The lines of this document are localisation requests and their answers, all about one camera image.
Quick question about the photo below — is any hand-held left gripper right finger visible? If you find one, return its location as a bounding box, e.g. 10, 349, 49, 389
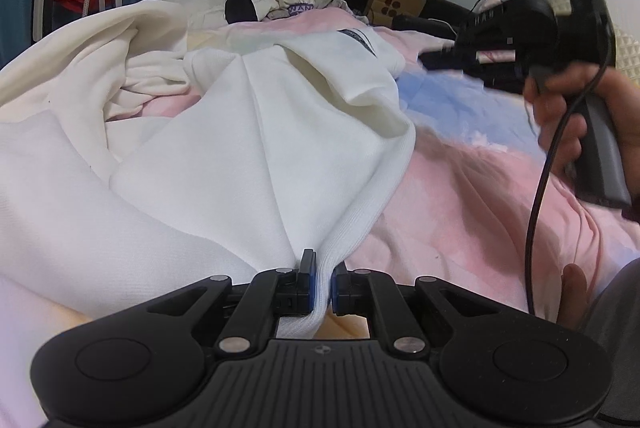
330, 262, 507, 355

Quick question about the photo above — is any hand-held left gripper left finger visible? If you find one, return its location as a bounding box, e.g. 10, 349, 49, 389
134, 249, 319, 357

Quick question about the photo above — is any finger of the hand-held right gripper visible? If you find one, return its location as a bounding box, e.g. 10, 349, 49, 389
417, 52, 527, 85
440, 42, 519, 59

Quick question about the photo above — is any white sweatshirt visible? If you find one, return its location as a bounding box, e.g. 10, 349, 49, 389
0, 0, 417, 340

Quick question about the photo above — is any person's right hand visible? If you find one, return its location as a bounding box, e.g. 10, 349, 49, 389
522, 66, 640, 201

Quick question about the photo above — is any white quilted pillow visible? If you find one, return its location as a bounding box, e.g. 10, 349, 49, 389
613, 22, 640, 85

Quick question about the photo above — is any brown paper bag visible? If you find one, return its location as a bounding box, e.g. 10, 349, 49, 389
364, 0, 427, 28

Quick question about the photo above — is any pink and blue blanket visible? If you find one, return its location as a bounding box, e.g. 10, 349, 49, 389
0, 6, 640, 343

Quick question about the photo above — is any person's gray pants leg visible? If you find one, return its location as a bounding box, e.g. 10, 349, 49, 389
575, 256, 640, 428

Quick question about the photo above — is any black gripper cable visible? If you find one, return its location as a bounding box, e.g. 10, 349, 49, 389
527, 0, 614, 317

